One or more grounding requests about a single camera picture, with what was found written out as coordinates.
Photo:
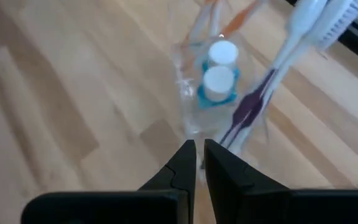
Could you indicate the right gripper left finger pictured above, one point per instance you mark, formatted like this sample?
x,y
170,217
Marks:
x,y
154,205

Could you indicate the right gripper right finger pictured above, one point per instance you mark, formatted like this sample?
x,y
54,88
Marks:
x,y
259,205

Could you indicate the clear acrylic organizer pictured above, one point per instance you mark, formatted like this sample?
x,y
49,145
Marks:
x,y
186,93

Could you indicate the purple white toothbrush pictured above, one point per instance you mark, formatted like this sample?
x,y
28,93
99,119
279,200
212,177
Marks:
x,y
340,21
303,25

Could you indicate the blue mouthwash bottle white cap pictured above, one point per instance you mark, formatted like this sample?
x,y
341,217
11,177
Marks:
x,y
218,82
223,53

